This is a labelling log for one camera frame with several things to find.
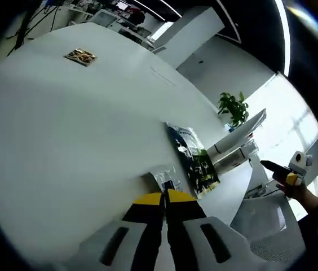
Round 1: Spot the green skincare packet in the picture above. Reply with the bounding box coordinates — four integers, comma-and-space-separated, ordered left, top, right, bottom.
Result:
165, 121, 222, 199

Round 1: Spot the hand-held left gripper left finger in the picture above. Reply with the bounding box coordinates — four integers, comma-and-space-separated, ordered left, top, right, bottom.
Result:
48, 191, 165, 271

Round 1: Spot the white skincare bottle red label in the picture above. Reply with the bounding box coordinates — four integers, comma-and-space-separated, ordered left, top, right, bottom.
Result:
212, 151, 251, 171

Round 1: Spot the person's right hand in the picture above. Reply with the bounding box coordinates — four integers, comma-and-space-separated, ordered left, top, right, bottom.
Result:
274, 180, 318, 209

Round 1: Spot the gold skincare sachet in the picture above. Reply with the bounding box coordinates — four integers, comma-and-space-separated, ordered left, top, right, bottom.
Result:
63, 47, 98, 67

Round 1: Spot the white table cover strip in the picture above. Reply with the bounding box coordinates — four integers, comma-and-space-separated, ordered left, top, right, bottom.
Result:
149, 67, 178, 86

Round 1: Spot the white mesh office chair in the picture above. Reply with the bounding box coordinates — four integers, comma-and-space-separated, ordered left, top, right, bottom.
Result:
229, 193, 308, 262

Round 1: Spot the potted green plant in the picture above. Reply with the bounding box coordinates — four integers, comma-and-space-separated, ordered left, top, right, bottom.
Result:
217, 91, 250, 129

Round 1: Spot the blue white skincare sachet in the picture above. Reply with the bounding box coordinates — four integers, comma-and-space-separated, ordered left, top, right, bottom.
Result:
147, 166, 186, 194

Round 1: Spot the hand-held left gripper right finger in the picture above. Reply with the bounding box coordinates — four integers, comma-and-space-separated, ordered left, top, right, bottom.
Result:
164, 188, 287, 271

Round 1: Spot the white ceiling light strip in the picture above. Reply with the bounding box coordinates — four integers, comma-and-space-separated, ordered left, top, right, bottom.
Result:
274, 0, 291, 76

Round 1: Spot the large white skincare tube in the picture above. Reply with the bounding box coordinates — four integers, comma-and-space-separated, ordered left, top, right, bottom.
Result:
206, 107, 268, 159

